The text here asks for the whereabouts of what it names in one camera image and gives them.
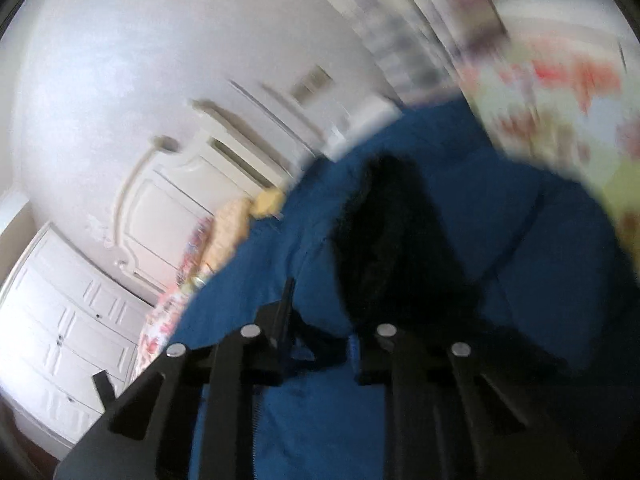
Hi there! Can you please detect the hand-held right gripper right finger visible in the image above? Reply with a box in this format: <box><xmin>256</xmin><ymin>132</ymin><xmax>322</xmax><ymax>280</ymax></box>
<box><xmin>350</xmin><ymin>324</ymin><xmax>587</xmax><ymax>480</ymax></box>

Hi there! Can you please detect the blue jacket with fur collar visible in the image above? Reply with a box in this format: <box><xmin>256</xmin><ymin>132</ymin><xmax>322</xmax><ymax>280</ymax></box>
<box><xmin>172</xmin><ymin>99</ymin><xmax>639</xmax><ymax>480</ymax></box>

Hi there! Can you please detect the pale yellow pillow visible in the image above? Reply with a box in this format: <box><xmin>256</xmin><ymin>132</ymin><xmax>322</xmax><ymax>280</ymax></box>
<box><xmin>207</xmin><ymin>186</ymin><xmax>287</xmax><ymax>273</ymax></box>

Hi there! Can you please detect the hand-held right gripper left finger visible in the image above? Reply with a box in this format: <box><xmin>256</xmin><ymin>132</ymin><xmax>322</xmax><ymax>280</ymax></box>
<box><xmin>52</xmin><ymin>277</ymin><xmax>301</xmax><ymax>480</ymax></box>

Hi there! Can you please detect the patterned white curtain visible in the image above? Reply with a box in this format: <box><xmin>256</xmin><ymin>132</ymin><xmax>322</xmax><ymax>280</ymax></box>
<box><xmin>345</xmin><ymin>0</ymin><xmax>506</xmax><ymax>106</ymax></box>

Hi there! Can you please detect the white wardrobe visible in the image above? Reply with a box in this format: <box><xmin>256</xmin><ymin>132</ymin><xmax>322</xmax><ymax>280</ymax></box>
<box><xmin>0</xmin><ymin>222</ymin><xmax>156</xmax><ymax>461</ymax></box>

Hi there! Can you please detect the white headboard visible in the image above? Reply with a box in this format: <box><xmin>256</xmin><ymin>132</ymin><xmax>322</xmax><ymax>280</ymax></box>
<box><xmin>107</xmin><ymin>100</ymin><xmax>311</xmax><ymax>301</ymax></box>

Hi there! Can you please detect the floral bed blanket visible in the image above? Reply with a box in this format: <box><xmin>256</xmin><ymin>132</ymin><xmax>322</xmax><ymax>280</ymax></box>
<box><xmin>137</xmin><ymin>42</ymin><xmax>640</xmax><ymax>356</ymax></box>

